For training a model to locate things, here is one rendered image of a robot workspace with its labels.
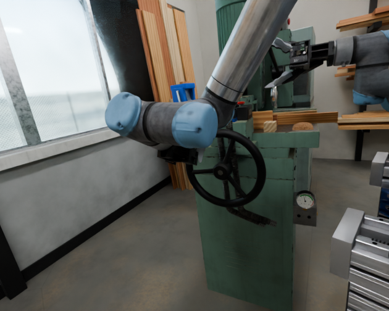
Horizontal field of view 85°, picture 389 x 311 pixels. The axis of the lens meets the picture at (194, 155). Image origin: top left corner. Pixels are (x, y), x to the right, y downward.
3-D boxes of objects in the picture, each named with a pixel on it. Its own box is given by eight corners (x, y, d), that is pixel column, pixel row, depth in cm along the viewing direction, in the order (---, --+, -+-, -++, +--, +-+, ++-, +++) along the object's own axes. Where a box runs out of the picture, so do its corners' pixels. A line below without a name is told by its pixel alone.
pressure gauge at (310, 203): (295, 212, 79) (295, 192, 77) (295, 207, 83) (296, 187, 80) (314, 215, 77) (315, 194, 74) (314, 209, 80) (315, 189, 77)
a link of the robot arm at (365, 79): (388, 105, 56) (394, 60, 53) (345, 105, 66) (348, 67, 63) (405, 102, 59) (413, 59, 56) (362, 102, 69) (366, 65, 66)
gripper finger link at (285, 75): (262, 84, 71) (287, 63, 67) (264, 87, 76) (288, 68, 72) (267, 91, 70) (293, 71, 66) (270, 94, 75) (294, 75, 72)
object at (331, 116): (194, 128, 111) (193, 120, 110) (196, 128, 113) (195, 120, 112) (337, 122, 84) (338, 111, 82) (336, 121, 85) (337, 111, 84)
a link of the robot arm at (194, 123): (226, 98, 39) (177, 97, 45) (198, 104, 30) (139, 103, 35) (226, 139, 42) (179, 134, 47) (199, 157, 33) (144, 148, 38)
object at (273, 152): (193, 156, 99) (192, 147, 97) (210, 144, 116) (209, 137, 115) (288, 158, 81) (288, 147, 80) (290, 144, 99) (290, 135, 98)
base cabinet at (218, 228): (205, 289, 122) (190, 174, 102) (233, 229, 171) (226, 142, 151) (292, 318, 102) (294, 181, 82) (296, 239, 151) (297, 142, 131)
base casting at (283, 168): (191, 173, 102) (188, 155, 100) (227, 142, 151) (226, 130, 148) (294, 180, 82) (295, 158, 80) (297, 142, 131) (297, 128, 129)
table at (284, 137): (162, 153, 94) (159, 140, 92) (192, 137, 120) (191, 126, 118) (322, 156, 67) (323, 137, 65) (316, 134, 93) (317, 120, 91)
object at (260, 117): (220, 130, 98) (219, 114, 96) (222, 129, 99) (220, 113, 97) (272, 128, 88) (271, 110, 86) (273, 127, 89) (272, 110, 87)
